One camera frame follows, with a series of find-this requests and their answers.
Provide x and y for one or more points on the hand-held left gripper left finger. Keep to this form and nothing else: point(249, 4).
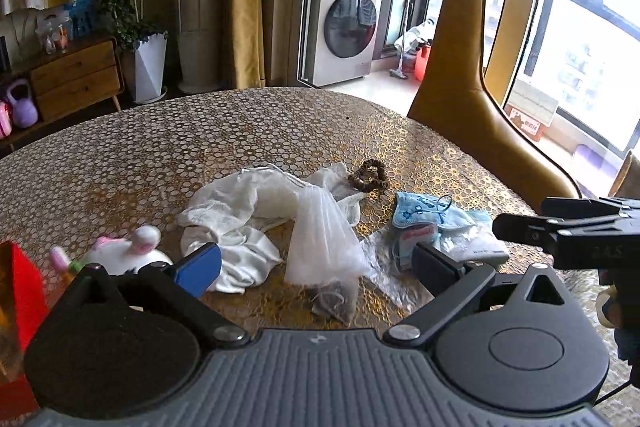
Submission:
point(200, 269)

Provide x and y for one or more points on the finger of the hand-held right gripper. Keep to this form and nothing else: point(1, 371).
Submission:
point(520, 227)
point(580, 206)

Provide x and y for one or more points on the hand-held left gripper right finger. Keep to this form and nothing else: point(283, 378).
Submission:
point(425, 263)

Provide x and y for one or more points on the white satin cloth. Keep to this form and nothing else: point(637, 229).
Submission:
point(245, 254)

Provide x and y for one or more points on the clear plastic bag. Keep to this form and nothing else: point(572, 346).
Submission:
point(320, 247)
point(385, 278)

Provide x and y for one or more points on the person's right hand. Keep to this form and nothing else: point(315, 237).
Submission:
point(607, 307)

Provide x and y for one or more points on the white packet with red label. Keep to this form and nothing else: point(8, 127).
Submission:
point(417, 241)

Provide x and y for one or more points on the purple storage box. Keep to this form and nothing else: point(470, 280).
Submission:
point(595, 172)

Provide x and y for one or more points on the clear packet of white masks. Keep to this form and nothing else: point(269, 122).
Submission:
point(475, 243)

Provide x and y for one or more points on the blue face mask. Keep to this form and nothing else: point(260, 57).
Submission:
point(415, 212)

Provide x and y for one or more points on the white mesh gauze cloth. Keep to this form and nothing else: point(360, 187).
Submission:
point(240, 202)

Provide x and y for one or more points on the white and pink plush toy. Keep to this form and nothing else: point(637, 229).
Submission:
point(120, 254)

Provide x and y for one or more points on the brown scrunchie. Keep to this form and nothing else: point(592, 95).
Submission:
point(357, 181)

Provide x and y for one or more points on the cardboard box with red label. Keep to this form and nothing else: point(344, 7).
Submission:
point(530, 112)

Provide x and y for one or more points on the tan leather chair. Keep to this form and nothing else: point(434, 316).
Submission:
point(450, 107)

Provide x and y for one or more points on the red bucket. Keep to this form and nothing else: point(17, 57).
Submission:
point(422, 62)

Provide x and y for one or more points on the floor mop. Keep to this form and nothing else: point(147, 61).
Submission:
point(402, 57)

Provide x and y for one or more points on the potted plant in white pot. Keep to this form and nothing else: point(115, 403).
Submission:
point(150, 67)

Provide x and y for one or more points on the white plastic bags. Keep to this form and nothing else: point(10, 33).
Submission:
point(412, 36)

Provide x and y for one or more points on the wooden drawer cabinet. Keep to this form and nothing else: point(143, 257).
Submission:
point(75, 77)

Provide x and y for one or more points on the purple kettlebell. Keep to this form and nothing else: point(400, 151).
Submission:
point(22, 109)

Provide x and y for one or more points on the silver washing machine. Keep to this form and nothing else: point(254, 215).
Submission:
point(345, 32)

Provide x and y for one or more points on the pink toy case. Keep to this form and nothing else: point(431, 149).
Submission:
point(4, 119)

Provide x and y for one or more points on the beige round column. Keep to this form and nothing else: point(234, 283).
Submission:
point(205, 7)

